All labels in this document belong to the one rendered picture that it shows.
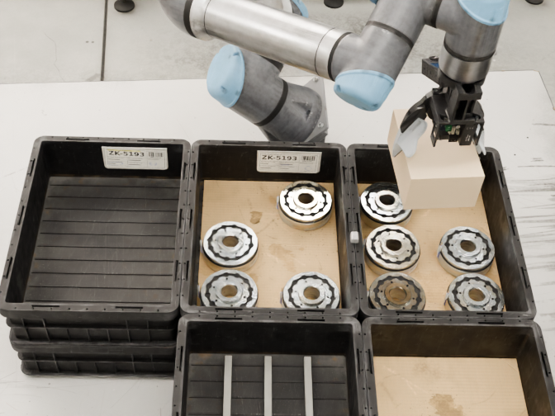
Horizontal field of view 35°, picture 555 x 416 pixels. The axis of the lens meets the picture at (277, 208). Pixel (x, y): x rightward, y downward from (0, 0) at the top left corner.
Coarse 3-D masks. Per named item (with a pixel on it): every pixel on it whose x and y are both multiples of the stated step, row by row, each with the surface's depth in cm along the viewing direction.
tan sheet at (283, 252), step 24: (216, 192) 174; (240, 192) 174; (264, 192) 175; (216, 216) 170; (240, 216) 170; (264, 216) 171; (264, 240) 167; (288, 240) 167; (312, 240) 167; (336, 240) 168; (264, 264) 163; (288, 264) 164; (312, 264) 164; (336, 264) 164; (264, 288) 160
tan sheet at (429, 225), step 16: (480, 192) 177; (448, 208) 174; (464, 208) 174; (480, 208) 175; (416, 224) 171; (432, 224) 171; (448, 224) 172; (464, 224) 172; (480, 224) 172; (432, 240) 169; (432, 256) 166; (368, 272) 163; (416, 272) 164; (432, 272) 164; (496, 272) 164; (432, 288) 162; (432, 304) 159
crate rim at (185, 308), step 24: (192, 144) 168; (216, 144) 169; (240, 144) 169; (264, 144) 169; (288, 144) 170; (312, 144) 170; (336, 144) 170; (192, 168) 164; (192, 192) 161; (192, 216) 157; (192, 240) 154; (192, 312) 144; (216, 312) 144; (240, 312) 144; (264, 312) 145; (288, 312) 145; (312, 312) 145; (336, 312) 145
